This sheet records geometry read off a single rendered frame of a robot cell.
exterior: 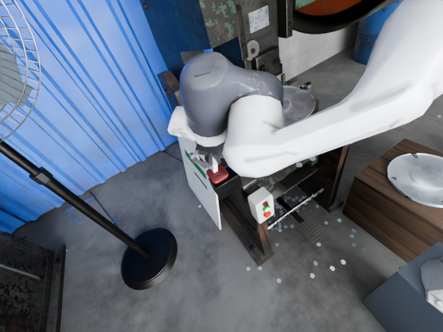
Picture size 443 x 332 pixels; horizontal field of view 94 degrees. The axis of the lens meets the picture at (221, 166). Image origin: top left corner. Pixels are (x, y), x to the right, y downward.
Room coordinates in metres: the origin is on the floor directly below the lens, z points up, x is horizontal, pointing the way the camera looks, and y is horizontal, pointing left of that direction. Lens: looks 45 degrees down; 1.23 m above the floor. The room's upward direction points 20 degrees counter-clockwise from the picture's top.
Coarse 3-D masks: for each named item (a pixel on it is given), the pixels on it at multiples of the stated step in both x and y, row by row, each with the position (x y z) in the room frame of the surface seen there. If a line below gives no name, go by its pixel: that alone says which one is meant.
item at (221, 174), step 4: (220, 164) 0.51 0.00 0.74; (220, 168) 0.49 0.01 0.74; (224, 168) 0.48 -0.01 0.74; (208, 172) 0.49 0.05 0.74; (212, 172) 0.48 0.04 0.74; (216, 172) 0.48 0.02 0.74; (220, 172) 0.47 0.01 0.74; (224, 172) 0.46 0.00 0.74; (208, 176) 0.47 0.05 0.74; (212, 176) 0.46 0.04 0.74; (216, 176) 0.46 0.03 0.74; (220, 176) 0.45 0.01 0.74; (224, 176) 0.45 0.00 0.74; (212, 180) 0.45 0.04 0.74; (216, 180) 0.44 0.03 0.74; (220, 180) 0.44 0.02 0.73
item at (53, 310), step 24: (0, 240) 0.86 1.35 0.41; (24, 240) 0.93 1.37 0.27; (0, 264) 0.71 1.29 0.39; (24, 264) 0.78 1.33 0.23; (48, 264) 0.83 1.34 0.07; (0, 288) 0.61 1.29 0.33; (24, 288) 0.64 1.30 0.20; (48, 288) 0.67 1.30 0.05; (0, 312) 0.49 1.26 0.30; (24, 312) 0.51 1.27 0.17; (48, 312) 0.53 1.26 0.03
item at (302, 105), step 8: (288, 88) 0.75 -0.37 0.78; (296, 88) 0.73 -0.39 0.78; (288, 96) 0.70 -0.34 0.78; (296, 96) 0.68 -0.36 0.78; (304, 96) 0.66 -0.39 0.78; (312, 96) 0.63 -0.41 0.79; (288, 104) 0.64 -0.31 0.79; (296, 104) 0.63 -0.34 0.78; (304, 104) 0.61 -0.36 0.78; (312, 104) 0.60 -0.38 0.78; (288, 112) 0.60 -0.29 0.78; (296, 112) 0.58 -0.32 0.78; (304, 112) 0.57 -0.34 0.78; (288, 120) 0.56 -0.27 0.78
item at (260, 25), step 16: (256, 0) 0.71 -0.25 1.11; (272, 0) 0.72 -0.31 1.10; (256, 16) 0.70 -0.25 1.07; (272, 16) 0.72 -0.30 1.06; (256, 32) 0.70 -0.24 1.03; (272, 32) 0.72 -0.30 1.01; (256, 48) 0.69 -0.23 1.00; (272, 48) 0.70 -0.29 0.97; (240, 64) 0.71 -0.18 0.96; (256, 64) 0.67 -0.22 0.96; (272, 64) 0.68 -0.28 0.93
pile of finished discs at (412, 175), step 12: (408, 156) 0.52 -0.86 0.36; (420, 156) 0.50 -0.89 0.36; (432, 156) 0.47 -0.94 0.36; (396, 168) 0.48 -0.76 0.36; (408, 168) 0.46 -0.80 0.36; (420, 168) 0.44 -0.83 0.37; (432, 168) 0.42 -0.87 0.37; (396, 180) 0.42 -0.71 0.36; (408, 180) 0.40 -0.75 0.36; (420, 180) 0.38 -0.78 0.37; (432, 180) 0.37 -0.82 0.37; (408, 192) 0.36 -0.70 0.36; (420, 192) 0.34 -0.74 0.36; (432, 192) 0.32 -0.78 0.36; (432, 204) 0.28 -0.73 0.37
